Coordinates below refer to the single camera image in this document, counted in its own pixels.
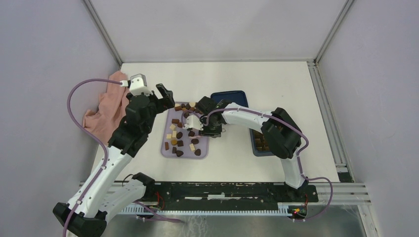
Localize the lilac tray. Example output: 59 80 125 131
161 102 209 160

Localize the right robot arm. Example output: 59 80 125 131
196 96 309 201

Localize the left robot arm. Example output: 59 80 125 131
53 83 175 237

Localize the blue chocolate box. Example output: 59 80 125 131
250 129 274 157

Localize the dark blue box lid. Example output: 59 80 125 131
210 90 249 107

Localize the pink cloth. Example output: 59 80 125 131
82 83 129 146

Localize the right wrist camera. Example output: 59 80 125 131
183 116 204 130

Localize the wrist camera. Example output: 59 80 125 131
129 74 152 96
183 116 204 130

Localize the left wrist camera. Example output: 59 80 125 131
129 74 152 96

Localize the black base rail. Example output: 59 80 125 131
140 182 319 211

